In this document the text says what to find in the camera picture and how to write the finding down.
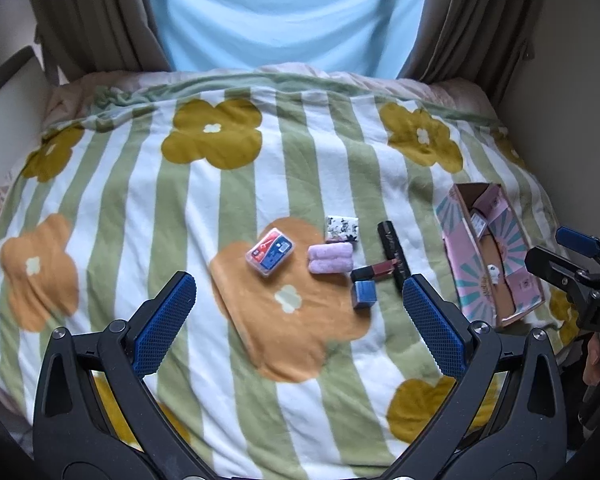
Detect light blue sheer curtain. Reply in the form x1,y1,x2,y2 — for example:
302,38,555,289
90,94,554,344
142,0,436,81

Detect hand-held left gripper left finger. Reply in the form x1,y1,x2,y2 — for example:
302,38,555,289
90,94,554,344
32,271,201,468

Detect purple towel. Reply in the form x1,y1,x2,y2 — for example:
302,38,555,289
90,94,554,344
307,241,355,275

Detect green striped floral blanket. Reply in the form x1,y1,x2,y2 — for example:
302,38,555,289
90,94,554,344
0,80,581,480

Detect white patterned small box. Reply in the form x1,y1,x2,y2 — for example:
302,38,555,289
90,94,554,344
325,215,359,245

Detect pink cardboard box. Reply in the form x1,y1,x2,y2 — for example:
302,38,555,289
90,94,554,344
432,182,547,328

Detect dark red lipstick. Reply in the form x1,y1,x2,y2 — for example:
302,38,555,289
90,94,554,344
351,258,398,283

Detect small blue cube box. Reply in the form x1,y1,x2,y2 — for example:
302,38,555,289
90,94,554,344
351,280,378,311

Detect brown curtain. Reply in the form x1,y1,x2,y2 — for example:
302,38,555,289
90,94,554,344
405,0,548,86
24,0,176,86

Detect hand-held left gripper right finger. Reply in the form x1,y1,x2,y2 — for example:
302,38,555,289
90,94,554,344
395,274,567,468

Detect person's right hand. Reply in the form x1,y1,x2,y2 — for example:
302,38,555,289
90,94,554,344
582,332,600,388

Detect black cosmetic tube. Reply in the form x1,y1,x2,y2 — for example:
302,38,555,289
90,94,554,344
377,220,413,291

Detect red and blue card case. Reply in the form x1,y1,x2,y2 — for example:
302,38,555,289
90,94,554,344
245,228,299,277

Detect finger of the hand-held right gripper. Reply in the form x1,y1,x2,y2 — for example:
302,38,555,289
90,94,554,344
524,246,598,306
555,226,600,273

